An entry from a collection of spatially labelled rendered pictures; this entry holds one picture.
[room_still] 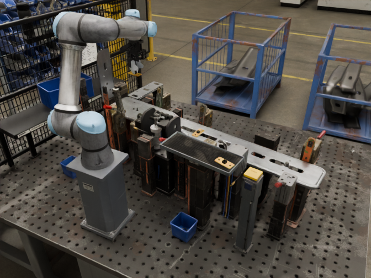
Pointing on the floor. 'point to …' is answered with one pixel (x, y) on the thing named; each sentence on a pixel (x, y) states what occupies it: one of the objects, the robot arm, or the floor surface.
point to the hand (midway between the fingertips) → (134, 71)
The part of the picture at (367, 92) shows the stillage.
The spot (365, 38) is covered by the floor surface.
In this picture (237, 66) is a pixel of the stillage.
